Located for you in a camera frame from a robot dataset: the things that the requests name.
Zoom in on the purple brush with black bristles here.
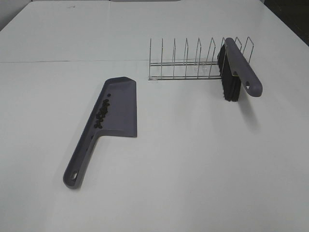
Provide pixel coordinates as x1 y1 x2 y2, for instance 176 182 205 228
217 38 263 102

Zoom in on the pile of coffee beans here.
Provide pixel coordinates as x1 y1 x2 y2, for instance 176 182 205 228
94 93 111 129

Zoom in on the purple plastic dustpan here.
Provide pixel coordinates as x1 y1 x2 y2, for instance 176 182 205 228
63 77 138 189

